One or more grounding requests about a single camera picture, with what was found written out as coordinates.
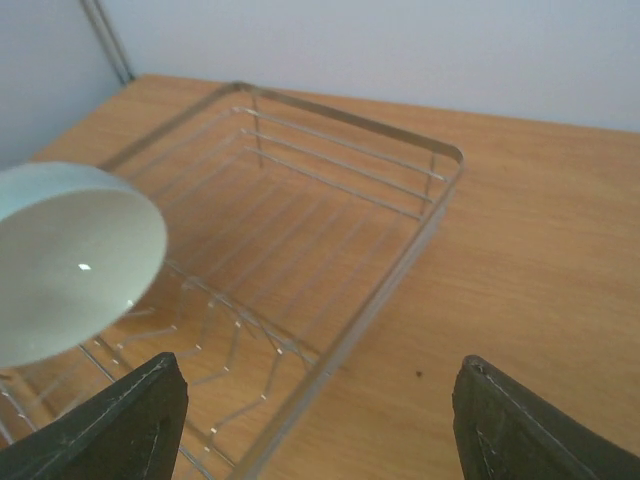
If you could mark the left aluminium frame post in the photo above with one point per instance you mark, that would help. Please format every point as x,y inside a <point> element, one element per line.
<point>108,40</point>

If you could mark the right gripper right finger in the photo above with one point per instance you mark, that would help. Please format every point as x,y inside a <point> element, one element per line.
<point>503,430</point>

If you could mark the white bowl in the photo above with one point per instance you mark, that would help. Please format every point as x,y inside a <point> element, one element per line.
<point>79,248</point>

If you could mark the chrome wire dish rack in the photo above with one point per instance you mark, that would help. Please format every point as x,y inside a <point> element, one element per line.
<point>290,224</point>

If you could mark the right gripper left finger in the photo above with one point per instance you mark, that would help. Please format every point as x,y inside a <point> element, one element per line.
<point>130,430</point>

